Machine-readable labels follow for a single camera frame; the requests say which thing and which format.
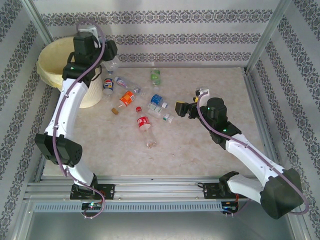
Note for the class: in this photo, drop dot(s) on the green label white-cap bottle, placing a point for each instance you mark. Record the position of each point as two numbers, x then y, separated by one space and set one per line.
155 76

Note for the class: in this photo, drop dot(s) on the capless green-white label bottle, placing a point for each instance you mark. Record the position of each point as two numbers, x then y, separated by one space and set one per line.
155 108

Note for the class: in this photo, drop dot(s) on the yellow plastic bin liner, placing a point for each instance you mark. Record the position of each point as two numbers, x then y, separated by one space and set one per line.
50 62

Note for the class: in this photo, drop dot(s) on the Ganten purple label bottle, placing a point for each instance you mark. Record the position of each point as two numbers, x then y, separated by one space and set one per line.
125 83

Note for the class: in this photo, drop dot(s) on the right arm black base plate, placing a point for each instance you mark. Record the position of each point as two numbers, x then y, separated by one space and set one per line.
211 191

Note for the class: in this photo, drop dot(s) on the aluminium side rail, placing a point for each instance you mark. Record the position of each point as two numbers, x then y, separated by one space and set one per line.
41 173
257 105

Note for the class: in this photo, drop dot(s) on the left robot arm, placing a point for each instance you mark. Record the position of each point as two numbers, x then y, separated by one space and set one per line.
67 105

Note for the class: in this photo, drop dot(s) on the aluminium frame post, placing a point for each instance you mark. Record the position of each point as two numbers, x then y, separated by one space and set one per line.
37 17
267 37

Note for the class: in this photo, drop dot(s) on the blue Pepsi label bottle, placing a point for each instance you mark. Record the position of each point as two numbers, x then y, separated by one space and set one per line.
108 85

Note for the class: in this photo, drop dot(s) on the square clear white-label bottle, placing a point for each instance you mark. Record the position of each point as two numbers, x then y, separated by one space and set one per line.
111 65

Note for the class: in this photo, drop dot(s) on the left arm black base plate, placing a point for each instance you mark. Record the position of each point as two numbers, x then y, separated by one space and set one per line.
107 191

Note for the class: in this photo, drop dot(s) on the small blue label water bottle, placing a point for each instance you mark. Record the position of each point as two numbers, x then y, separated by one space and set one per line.
157 98

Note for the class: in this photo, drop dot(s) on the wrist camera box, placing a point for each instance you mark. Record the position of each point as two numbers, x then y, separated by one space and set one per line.
203 90
94 31

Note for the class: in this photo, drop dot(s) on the aluminium mounting rail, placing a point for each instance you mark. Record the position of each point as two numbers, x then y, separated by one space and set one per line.
155 187

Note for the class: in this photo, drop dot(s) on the red label red-cap cola bottle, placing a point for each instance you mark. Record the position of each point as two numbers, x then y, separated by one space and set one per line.
143 122

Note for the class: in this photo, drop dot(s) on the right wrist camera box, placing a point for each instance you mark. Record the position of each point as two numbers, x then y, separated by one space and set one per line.
203 90

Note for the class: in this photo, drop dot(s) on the orange label gold-cap bottle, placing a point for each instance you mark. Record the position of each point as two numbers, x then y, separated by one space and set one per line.
127 98

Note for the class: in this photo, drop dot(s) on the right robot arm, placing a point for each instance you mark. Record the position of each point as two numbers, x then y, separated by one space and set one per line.
250 155

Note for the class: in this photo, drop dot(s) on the white ribbed plastic bin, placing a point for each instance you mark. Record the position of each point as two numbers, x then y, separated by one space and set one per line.
93 92

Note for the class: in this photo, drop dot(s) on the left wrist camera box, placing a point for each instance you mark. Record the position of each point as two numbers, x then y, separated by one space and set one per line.
94 31

